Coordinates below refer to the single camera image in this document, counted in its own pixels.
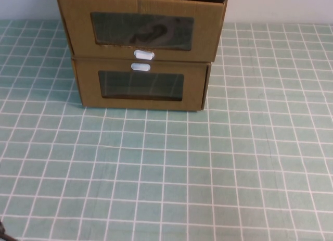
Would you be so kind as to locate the lower cardboard drawer with window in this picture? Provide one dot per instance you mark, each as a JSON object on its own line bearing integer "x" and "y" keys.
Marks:
{"x": 208, "y": 82}

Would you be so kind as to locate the cardboard drawer with wide window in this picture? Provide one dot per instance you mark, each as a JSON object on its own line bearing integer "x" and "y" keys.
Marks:
{"x": 75, "y": 22}

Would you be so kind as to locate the cardboard drawer with small window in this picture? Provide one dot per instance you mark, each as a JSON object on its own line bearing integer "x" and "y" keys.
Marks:
{"x": 88, "y": 90}

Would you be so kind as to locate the green white-grid tablecloth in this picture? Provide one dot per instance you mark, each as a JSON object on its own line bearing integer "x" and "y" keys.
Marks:
{"x": 166, "y": 186}

